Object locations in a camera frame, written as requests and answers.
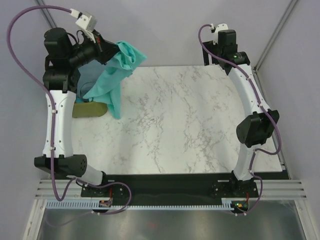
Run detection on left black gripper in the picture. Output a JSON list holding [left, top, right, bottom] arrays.
[[67, 30, 122, 69]]

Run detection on teal t shirt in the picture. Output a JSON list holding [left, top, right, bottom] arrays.
[[83, 41, 147, 120]]

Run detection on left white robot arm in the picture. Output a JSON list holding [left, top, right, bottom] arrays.
[[34, 27, 120, 197]]

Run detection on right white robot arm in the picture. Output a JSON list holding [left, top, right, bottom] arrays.
[[199, 23, 280, 197]]

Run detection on grey blue t shirt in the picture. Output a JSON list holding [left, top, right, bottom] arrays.
[[75, 60, 106, 103]]

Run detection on olive green laundry bin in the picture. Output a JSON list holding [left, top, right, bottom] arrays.
[[72, 101, 108, 118]]

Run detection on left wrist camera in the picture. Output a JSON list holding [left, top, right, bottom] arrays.
[[70, 8, 97, 42]]

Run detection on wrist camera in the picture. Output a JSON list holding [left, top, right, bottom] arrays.
[[210, 23, 229, 34], [70, 8, 97, 42]]

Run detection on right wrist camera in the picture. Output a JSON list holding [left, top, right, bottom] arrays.
[[210, 23, 229, 34]]

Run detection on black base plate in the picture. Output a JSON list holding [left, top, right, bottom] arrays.
[[81, 173, 259, 207]]

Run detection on light blue cable duct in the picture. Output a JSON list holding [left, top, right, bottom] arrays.
[[46, 199, 234, 211]]

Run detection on aluminium frame rail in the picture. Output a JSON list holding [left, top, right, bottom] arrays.
[[35, 179, 307, 201]]

